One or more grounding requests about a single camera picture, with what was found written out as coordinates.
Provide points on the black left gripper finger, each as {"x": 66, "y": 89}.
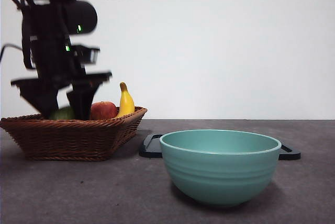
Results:
{"x": 82, "y": 101}
{"x": 39, "y": 95}

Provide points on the green avocado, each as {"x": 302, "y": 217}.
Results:
{"x": 64, "y": 113}

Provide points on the teal ceramic bowl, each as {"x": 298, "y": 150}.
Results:
{"x": 220, "y": 174}

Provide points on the red apple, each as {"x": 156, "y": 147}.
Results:
{"x": 104, "y": 111}

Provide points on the brown woven wicker basket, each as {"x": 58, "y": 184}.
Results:
{"x": 68, "y": 140}

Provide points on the yellow banana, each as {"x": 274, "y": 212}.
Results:
{"x": 127, "y": 102}

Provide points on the dark rectangular tray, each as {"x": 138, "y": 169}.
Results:
{"x": 149, "y": 149}

